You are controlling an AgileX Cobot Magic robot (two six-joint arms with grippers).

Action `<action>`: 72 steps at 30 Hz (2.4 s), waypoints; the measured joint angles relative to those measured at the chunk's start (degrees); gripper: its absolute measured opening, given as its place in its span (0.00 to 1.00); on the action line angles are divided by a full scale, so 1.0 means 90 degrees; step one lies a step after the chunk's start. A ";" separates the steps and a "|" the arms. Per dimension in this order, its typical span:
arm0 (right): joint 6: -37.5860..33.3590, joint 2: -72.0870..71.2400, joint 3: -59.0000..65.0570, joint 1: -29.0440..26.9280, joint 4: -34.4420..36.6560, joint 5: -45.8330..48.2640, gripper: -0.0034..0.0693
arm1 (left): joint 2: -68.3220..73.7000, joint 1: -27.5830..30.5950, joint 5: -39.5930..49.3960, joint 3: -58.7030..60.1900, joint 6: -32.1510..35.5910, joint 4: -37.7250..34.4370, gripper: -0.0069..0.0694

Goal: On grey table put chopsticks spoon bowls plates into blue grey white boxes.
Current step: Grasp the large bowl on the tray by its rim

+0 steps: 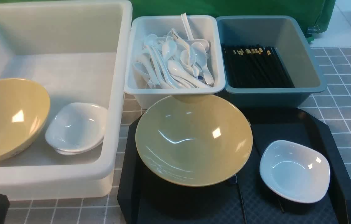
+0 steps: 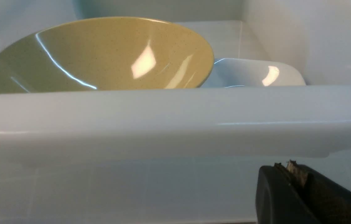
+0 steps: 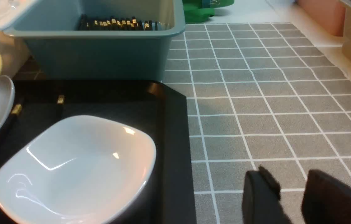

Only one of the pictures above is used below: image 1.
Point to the white square sauce dish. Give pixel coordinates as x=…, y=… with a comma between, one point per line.
x=295, y=172

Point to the grey-blue plastic chopstick bin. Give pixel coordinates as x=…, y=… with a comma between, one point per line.
x=283, y=33

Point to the yellow bowl in tub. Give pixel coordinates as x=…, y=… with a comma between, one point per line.
x=24, y=109

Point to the pile of white spoons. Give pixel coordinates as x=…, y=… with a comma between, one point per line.
x=173, y=62

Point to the white ceramic soup spoon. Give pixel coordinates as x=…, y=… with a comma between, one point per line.
x=233, y=179

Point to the pile of black chopsticks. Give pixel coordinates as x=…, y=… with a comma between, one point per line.
x=255, y=66

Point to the white plastic spoon bin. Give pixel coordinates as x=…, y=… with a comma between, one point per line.
x=202, y=26

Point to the large white plastic tub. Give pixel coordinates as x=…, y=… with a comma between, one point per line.
x=77, y=51

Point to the white dish in tub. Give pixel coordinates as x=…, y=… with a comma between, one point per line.
x=77, y=128

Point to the black plastic serving tray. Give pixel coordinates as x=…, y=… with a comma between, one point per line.
x=145, y=198

